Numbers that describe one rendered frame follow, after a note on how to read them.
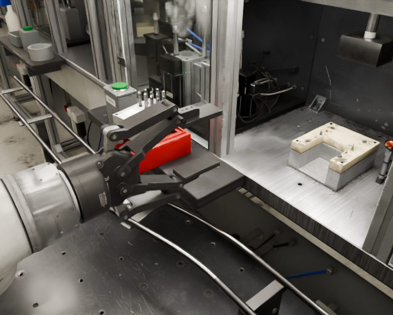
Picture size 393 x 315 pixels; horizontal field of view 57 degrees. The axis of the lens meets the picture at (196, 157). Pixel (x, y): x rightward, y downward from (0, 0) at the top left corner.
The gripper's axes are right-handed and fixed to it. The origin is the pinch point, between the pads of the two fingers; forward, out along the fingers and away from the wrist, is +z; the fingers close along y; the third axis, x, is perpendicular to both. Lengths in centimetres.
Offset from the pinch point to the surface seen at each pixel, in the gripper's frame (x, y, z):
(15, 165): 200, -112, 1
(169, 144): 25.1, -16.6, 11.0
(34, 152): 210, -113, 16
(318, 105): 21, -21, 64
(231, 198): 30, -50, 38
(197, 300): 4.1, -44.5, 2.5
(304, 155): 3.6, -17.8, 33.4
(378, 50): -3.8, 6.8, 39.4
